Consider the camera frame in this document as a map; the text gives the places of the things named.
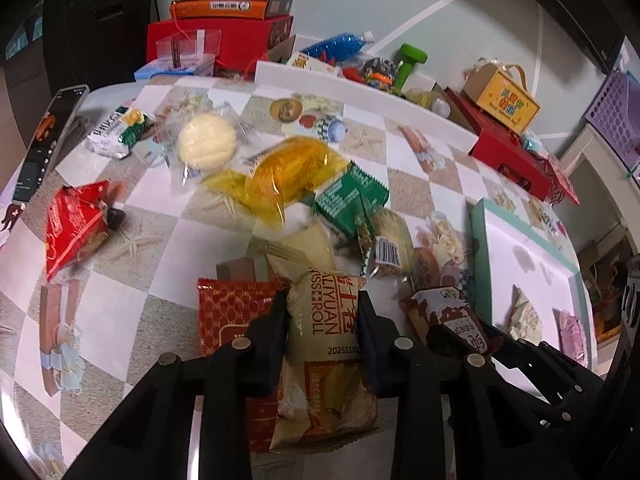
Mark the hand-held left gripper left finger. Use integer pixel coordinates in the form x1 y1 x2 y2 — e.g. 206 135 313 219
65 290 291 480

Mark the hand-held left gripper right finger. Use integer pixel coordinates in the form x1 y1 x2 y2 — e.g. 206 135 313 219
357 290 563 480

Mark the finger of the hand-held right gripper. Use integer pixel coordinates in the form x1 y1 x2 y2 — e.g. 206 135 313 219
429 323 503 361
502 337 608 426

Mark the brown red snack packet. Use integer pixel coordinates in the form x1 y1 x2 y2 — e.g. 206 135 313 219
400 285 482 347

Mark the beige roll cake packet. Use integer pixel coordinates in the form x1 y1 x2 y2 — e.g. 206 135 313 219
267 224 382 453

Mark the red patterned snack packet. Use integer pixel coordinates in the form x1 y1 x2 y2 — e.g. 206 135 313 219
197 277 292 453

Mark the teal rimmed white tray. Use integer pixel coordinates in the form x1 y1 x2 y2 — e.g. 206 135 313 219
470 197 595 372

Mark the clear pastry packet with barcode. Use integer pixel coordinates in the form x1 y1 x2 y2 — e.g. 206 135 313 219
356 207 417 281

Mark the green cracker packet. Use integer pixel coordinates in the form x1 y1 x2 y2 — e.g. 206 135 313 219
312 160 391 249

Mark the round pale cookie packet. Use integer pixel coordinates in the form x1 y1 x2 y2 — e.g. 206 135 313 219
167 105 252 196

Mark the small pink packet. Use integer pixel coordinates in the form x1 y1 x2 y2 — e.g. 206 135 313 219
556 310 592 368

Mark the small beige packet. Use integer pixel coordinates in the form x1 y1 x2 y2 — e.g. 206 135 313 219
509 285 544 346

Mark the white shelf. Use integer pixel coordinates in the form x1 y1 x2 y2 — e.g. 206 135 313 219
557 125 640 271

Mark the yellow cake packet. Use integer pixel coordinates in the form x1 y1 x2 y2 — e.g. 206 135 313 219
202 135 351 232

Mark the red windowed gift box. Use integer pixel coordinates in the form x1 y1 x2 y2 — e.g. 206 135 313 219
444 87 582 207

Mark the light blue small item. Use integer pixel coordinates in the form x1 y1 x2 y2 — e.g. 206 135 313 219
520 130 546 154

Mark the red triangular snack packet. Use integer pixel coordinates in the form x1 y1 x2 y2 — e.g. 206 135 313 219
44 180 120 282

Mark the purple plastic basket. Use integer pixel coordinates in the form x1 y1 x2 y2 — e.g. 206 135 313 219
582 69 640 172

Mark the yellow green bottle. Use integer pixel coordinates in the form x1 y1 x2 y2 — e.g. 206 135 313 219
405 87 454 119

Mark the green white snack packet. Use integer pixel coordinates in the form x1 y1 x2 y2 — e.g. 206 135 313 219
84 105 152 161

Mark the red plastic toy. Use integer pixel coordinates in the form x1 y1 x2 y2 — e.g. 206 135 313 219
320 50 367 82

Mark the white card box yellow print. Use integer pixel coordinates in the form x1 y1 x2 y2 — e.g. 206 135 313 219
286 51 342 77

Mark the green dumbbell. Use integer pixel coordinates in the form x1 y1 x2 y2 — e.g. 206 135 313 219
394 43 431 97

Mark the dark candy bag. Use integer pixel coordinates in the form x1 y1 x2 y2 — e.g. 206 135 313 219
360 57 401 90

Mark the blue white flat box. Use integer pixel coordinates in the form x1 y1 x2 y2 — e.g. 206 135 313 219
134 56 217 82

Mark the cardboard box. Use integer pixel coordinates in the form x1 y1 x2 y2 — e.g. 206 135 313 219
264 34 451 111

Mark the smartphone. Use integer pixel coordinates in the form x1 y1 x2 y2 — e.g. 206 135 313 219
10 85 91 207

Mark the large red gift box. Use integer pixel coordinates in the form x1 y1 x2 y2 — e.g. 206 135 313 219
146 14 295 82

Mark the clear plastic box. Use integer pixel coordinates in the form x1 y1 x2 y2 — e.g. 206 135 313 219
156 30 223 69

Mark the blue bead bottle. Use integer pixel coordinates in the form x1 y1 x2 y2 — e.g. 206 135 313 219
300 30 377 62

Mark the orange flat box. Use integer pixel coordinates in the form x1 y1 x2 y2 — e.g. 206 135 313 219
169 0 294 22

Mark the black monitor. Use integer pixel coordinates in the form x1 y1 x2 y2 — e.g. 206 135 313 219
484 0 627 75

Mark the dark cabinet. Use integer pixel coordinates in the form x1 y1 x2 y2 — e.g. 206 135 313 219
42 0 162 97

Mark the yellow gift box with handle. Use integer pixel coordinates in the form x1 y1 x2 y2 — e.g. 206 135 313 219
460 61 542 136

